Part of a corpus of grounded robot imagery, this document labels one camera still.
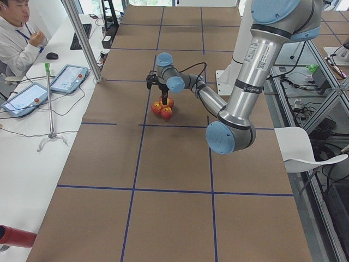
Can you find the near blue teach pendant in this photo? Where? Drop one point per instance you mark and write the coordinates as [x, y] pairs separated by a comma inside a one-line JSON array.
[[26, 101]]

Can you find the grey aluminium frame post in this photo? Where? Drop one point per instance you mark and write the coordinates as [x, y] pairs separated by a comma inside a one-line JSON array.
[[73, 15]]

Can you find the dark red lone apple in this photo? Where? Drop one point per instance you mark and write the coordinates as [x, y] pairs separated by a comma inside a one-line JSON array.
[[169, 103]]

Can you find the red yellow apple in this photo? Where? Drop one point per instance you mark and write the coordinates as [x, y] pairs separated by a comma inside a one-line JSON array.
[[156, 108], [166, 113]]

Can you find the blue teach pendant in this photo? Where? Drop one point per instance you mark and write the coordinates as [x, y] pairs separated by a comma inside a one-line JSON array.
[[26, 101], [69, 79]]

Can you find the person in white shirt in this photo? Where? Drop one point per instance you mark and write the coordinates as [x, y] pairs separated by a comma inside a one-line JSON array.
[[21, 41]]

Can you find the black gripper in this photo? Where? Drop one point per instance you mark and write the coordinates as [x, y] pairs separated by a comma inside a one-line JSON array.
[[163, 89]]

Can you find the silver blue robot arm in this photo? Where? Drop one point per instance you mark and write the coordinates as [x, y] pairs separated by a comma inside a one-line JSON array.
[[274, 23]]

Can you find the far blue teach pendant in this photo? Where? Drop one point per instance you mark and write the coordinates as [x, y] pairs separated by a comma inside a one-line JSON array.
[[69, 79]]

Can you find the red yellow apple left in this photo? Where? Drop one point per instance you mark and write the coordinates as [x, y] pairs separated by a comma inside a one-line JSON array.
[[166, 113]]

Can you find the black computer mouse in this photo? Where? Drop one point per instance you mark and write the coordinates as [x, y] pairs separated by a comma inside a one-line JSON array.
[[52, 56]]

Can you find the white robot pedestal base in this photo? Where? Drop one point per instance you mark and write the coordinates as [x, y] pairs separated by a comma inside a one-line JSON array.
[[225, 80]]

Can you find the red bottle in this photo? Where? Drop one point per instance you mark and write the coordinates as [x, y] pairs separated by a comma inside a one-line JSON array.
[[17, 237]]

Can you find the red yellow apple front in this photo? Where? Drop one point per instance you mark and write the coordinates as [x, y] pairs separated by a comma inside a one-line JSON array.
[[156, 108]]

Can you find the black control box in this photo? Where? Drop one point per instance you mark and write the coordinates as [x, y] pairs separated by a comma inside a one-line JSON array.
[[109, 37]]

